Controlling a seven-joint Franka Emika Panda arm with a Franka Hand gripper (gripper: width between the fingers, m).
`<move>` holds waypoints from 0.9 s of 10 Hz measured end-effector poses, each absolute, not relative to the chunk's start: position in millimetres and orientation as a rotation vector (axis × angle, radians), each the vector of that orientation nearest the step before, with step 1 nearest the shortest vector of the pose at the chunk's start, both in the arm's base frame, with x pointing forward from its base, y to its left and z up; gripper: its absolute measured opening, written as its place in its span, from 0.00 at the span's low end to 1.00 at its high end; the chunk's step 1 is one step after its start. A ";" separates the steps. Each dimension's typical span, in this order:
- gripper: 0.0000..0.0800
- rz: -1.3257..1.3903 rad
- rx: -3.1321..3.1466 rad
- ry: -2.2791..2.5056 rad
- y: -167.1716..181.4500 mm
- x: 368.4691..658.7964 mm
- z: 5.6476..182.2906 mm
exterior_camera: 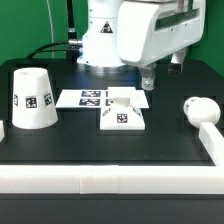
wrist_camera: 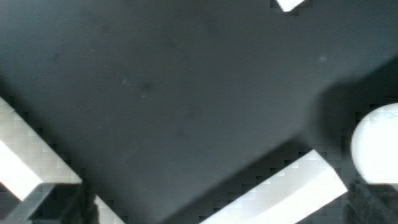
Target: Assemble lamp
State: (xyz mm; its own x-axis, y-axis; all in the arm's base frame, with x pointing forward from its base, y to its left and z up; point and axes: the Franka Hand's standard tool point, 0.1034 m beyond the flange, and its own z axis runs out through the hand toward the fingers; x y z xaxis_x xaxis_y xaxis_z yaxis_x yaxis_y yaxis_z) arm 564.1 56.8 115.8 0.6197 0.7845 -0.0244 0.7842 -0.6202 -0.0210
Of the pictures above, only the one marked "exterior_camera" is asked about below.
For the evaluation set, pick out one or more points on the white lamp base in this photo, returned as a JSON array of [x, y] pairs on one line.
[[122, 114]]

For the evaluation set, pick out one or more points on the white marker sheet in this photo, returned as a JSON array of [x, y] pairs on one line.
[[79, 98]]

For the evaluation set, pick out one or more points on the white left fence bar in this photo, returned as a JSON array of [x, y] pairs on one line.
[[2, 133]]

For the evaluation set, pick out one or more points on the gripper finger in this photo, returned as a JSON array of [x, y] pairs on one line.
[[148, 77], [176, 63]]

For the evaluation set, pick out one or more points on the white lamp shade cone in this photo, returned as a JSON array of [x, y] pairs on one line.
[[33, 102]]

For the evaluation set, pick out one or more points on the white front fence bar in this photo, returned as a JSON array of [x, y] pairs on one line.
[[111, 179]]

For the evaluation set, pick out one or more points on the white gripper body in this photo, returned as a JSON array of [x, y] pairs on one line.
[[149, 31]]

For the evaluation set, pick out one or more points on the white lamp bulb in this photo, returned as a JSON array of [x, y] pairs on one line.
[[201, 109]]

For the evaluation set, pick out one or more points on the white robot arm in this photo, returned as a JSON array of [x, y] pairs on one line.
[[99, 43]]

